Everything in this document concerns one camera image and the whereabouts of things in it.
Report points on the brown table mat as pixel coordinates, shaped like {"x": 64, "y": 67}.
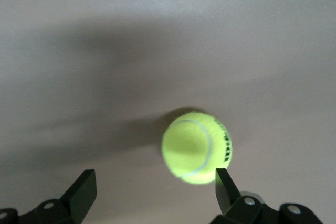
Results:
{"x": 78, "y": 11}

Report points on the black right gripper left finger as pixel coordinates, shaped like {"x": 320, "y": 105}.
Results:
{"x": 78, "y": 195}

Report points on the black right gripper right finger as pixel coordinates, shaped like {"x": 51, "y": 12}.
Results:
{"x": 225, "y": 195}

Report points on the yellow tennis ball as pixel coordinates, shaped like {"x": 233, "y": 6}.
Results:
{"x": 189, "y": 148}

